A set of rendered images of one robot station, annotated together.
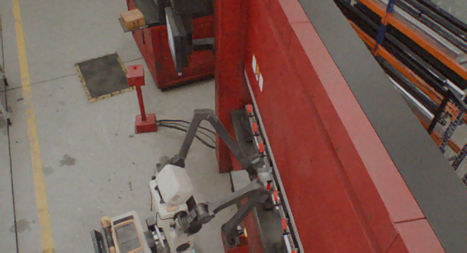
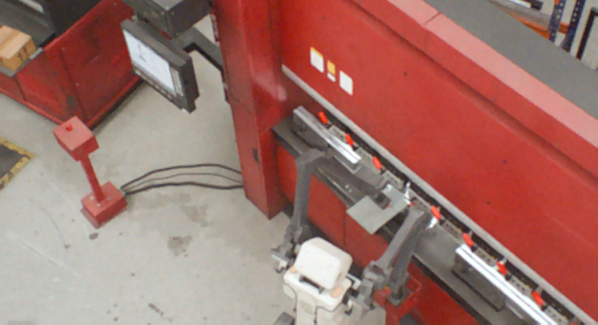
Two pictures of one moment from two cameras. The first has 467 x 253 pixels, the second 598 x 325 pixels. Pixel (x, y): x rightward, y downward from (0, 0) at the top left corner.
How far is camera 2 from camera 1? 199 cm
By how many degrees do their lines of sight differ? 19
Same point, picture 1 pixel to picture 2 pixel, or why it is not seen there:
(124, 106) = (38, 194)
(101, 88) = not seen: outside the picture
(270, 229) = (433, 255)
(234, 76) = (270, 81)
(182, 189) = (343, 263)
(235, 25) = (262, 16)
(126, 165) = (124, 282)
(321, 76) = (505, 80)
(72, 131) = not seen: outside the picture
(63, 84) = not seen: outside the picture
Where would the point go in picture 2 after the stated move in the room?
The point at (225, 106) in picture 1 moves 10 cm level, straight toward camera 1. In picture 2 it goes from (264, 125) to (274, 138)
